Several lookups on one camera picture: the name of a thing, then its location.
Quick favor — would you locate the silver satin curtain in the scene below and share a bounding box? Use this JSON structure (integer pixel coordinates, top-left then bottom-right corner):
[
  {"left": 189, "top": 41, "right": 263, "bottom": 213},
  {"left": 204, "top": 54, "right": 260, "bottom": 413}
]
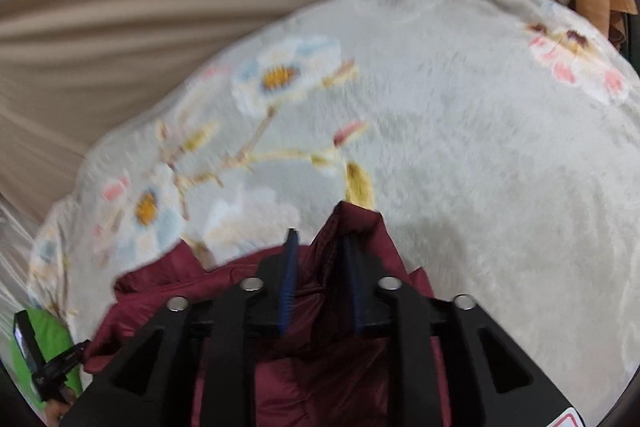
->
[{"left": 0, "top": 197, "right": 38, "bottom": 372}]

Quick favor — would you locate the floral fleece blanket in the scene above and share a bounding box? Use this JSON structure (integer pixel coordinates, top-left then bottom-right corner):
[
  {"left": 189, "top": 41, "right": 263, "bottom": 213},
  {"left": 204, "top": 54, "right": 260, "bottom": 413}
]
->
[{"left": 28, "top": 0, "right": 639, "bottom": 426}]

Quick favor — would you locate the green fabric pouch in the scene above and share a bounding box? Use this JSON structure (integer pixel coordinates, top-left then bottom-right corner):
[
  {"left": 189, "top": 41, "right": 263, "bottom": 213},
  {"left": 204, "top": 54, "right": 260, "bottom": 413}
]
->
[{"left": 8, "top": 308, "right": 84, "bottom": 400}]

